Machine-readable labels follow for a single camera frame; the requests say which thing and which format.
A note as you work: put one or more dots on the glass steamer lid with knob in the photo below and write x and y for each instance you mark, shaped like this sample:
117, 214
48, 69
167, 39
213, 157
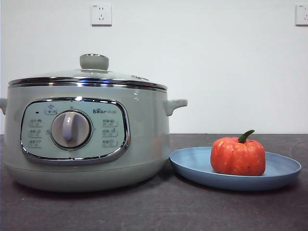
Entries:
94, 62

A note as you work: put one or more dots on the orange pumpkin with green stem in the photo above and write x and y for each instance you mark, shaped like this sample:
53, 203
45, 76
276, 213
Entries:
238, 158

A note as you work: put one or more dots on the pale green electric steamer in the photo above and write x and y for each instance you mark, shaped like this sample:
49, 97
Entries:
144, 144

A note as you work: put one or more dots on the blue round plate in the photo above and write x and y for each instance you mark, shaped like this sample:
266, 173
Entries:
192, 168

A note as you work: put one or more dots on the white wall socket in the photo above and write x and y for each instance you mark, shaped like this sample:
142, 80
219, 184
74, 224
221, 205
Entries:
302, 15
101, 15

